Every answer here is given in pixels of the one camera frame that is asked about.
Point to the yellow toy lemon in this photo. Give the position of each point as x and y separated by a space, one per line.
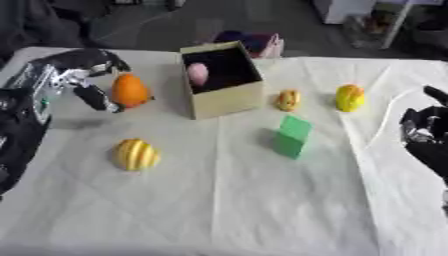
350 97

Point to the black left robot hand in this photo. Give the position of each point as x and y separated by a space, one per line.
87 61

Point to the pink toy egg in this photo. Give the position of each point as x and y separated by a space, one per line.
198 74

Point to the clear plastic container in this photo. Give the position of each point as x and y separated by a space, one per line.
373 28

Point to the green block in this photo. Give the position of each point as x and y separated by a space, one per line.
293 137

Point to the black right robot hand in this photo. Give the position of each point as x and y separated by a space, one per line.
429 143

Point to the small tan toy bread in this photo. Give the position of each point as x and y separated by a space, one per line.
289 100

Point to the pink and purple bag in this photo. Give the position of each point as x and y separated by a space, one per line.
259 43

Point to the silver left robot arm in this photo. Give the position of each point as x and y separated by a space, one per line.
26 110

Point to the yellow striped toy fruit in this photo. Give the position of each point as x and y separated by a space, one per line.
136 155

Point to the orange toy fruit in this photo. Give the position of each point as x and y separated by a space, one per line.
129 90

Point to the tan cardboard box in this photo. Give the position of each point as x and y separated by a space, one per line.
224 88

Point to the white cabinet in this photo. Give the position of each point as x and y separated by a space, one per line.
344 10

